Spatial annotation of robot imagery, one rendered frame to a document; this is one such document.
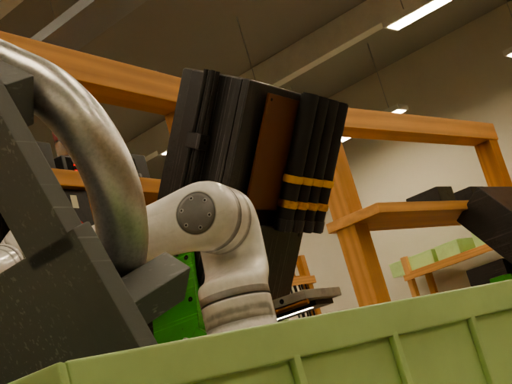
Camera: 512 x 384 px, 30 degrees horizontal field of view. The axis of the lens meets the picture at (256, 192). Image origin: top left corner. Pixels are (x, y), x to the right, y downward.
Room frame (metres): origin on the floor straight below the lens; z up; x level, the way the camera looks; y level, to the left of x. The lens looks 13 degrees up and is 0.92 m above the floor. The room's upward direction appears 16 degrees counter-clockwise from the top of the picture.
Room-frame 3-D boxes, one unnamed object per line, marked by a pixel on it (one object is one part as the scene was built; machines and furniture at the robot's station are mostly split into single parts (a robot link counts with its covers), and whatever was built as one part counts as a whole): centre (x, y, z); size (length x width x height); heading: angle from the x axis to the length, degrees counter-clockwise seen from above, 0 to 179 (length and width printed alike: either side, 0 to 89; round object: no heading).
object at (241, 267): (1.23, 0.06, 1.14); 0.09 x 0.09 x 0.17; 70
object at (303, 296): (2.04, 0.10, 1.11); 0.39 x 0.16 x 0.03; 61
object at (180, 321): (1.93, 0.20, 1.17); 0.13 x 0.12 x 0.20; 151
